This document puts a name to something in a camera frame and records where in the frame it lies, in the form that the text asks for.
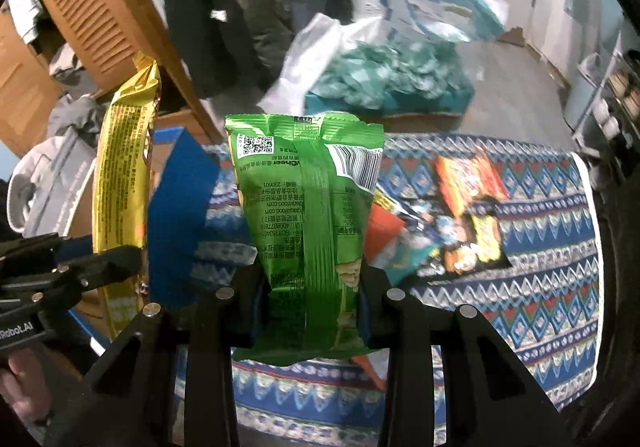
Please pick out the brown cardboard box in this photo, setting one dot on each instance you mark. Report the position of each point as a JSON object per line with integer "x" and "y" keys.
{"x": 416, "y": 123}

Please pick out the person's left hand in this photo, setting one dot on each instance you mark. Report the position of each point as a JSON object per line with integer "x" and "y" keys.
{"x": 24, "y": 387}

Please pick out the metal shoe rack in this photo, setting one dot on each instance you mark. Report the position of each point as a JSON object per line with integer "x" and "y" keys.
{"x": 603, "y": 109}

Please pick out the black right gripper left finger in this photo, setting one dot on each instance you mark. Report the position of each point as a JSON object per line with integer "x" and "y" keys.
{"x": 126, "y": 397}

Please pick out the orange black snack bag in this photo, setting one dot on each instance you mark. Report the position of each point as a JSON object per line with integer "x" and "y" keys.
{"x": 461, "y": 218}

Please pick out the green snack bag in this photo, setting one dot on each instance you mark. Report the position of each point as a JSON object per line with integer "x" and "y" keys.
{"x": 306, "y": 187}

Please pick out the grey clothes pile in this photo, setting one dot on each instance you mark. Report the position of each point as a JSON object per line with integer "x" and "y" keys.
{"x": 50, "y": 189}

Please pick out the wooden louvered wardrobe door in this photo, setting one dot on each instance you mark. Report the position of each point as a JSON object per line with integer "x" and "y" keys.
{"x": 105, "y": 35}

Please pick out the teal snack packet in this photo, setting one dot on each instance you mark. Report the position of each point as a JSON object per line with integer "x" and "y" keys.
{"x": 415, "y": 250}

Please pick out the red snack box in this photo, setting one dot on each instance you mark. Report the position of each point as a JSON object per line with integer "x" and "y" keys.
{"x": 384, "y": 230}

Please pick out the blue white plastic bag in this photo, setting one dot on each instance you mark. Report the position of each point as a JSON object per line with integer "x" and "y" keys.
{"x": 453, "y": 21}

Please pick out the blue cardboard box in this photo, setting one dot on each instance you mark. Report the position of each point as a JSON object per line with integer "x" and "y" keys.
{"x": 183, "y": 178}

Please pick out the yellow snack bag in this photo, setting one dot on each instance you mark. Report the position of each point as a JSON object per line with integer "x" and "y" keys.
{"x": 121, "y": 187}

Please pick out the patterned blue blanket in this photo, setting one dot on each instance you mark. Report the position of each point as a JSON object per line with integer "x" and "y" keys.
{"x": 546, "y": 305}

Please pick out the dark hanging jacket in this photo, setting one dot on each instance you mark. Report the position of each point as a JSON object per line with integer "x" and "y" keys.
{"x": 228, "y": 42}

